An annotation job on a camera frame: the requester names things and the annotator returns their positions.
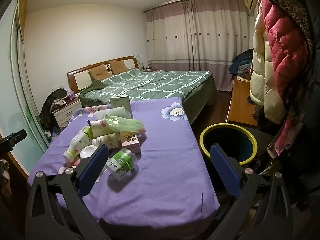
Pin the dark trash bin yellow rim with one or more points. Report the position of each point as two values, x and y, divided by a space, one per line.
230 142

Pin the small wooden nightstand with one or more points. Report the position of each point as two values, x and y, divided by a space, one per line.
150 69

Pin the cream paper cup pink print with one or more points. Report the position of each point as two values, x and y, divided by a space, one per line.
98 129

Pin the pile of folded clothes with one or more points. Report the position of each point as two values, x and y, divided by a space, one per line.
241 63

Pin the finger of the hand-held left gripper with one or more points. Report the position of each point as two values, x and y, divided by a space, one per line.
13 138

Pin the person's left hand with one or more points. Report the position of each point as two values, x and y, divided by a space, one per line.
4 180

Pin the dark clothes heap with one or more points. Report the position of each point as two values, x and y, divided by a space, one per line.
48 107

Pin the purple floral tablecloth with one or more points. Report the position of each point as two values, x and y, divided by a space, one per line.
160 155

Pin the black coat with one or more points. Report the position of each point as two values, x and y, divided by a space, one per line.
307 142

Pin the clear jar green label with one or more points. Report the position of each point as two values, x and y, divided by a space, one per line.
122 165

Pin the brown pillow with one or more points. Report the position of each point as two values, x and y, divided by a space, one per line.
118 66
97 72

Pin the leopard print scarf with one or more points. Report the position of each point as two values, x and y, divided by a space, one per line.
297 7

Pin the wooden bed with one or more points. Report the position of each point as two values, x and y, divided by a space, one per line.
80 76

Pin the white pill bottle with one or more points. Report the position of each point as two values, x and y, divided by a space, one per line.
107 140

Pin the dark green cloth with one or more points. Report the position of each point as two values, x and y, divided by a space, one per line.
96 85

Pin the white green cardboard box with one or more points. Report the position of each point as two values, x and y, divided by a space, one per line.
120 103

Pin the sliding wardrobe door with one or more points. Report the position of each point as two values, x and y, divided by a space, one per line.
20 92

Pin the red puffer jacket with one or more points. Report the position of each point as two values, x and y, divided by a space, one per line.
285 37

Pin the white plastic packet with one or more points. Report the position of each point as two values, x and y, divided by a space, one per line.
111 112

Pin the wooden side desk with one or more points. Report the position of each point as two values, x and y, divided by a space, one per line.
241 102

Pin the cream puffer jacket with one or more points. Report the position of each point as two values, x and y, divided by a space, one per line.
265 80

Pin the white nightstand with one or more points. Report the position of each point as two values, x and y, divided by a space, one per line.
66 113

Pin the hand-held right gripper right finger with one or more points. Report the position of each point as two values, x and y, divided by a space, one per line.
225 171

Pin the green checked duvet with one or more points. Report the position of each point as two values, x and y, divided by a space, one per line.
155 83

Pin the pink beige curtain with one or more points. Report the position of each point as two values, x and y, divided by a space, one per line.
197 40

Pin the white bottle green label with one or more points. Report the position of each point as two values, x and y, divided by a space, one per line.
78 143

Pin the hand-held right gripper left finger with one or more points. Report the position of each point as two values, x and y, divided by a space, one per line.
93 170

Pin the small white round tub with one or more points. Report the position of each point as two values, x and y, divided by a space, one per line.
87 152

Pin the green plastic bag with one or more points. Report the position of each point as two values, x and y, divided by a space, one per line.
125 125

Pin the pink milk carton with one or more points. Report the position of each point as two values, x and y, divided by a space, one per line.
131 142

